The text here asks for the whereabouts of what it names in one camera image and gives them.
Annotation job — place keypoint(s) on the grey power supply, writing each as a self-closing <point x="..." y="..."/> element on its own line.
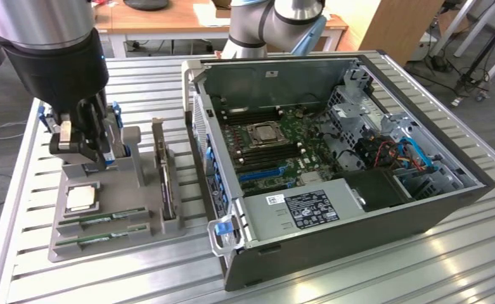
<point x="268" y="221"/>

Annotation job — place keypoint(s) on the white appliance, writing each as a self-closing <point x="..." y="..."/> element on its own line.
<point x="417" y="47"/>

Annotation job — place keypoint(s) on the blue expansion slot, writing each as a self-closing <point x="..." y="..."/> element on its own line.
<point x="259" y="174"/>

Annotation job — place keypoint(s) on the white table frame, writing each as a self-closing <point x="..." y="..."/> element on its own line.
<point x="483" y="30"/>

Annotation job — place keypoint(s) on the green RAM stick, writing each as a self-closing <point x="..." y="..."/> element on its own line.
<point x="103" y="217"/>
<point x="99" y="237"/>

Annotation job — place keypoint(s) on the hard disk blue bracket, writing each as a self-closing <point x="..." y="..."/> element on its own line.
<point x="116" y="126"/>

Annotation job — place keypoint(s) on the silver CPU chip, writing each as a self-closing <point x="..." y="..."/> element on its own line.
<point x="265" y="133"/>
<point x="81" y="199"/>

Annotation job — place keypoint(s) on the green graphics card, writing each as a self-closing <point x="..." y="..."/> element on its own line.
<point x="167" y="190"/>

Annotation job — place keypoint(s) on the open metal disk bay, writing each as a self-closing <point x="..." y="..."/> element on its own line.
<point x="424" y="185"/>

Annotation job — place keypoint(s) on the black round object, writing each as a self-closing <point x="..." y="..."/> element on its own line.
<point x="145" y="3"/>

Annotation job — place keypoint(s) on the silver chipset heat sink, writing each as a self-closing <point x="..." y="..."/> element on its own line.
<point x="312" y="179"/>

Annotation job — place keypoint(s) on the black wheeled stand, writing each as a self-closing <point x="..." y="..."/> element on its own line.
<point x="483" y="57"/>

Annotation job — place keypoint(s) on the silver coin battery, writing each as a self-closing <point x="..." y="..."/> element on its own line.
<point x="300" y="111"/>

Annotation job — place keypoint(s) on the perforated metal disk bay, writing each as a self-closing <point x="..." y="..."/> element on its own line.
<point x="356" y="133"/>

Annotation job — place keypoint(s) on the green motherboard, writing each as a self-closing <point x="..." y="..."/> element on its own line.
<point x="315" y="158"/>

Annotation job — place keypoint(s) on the dark grey PC case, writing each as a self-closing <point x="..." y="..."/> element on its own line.
<point x="315" y="253"/>

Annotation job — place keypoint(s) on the blue case latch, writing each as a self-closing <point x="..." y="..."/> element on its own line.
<point x="223" y="228"/>

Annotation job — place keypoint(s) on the white papers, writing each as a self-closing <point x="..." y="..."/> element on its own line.
<point x="208" y="17"/>

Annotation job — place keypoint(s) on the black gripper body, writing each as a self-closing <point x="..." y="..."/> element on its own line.
<point x="60" y="73"/>

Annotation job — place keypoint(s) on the black fan shroud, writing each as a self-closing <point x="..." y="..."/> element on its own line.
<point x="377" y="190"/>

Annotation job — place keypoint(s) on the wooden cabinet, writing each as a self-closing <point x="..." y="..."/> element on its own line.
<point x="399" y="25"/>

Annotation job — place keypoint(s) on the grey parts rack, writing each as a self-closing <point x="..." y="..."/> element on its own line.
<point x="111" y="190"/>

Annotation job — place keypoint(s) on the CPU in motherboard socket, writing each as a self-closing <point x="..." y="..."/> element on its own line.
<point x="251" y="130"/>

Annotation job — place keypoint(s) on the black expansion slot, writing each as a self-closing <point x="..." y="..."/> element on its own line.
<point x="257" y="168"/>

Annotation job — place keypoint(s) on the wooden desk white frame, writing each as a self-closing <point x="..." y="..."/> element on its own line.
<point x="167" y="19"/>
<point x="105" y="19"/>

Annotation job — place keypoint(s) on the brown cardboard box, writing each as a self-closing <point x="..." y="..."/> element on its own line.
<point x="453" y="25"/>

